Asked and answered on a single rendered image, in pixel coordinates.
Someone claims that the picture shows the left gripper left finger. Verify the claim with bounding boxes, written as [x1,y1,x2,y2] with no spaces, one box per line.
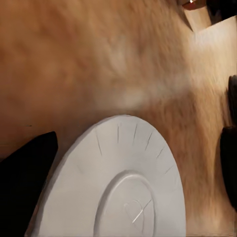
[0,131,58,237]

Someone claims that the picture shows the saucer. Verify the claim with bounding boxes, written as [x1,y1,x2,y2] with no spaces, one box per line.
[31,115,186,237]

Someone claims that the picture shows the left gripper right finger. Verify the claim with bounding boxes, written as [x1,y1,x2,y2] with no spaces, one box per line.
[221,131,237,171]

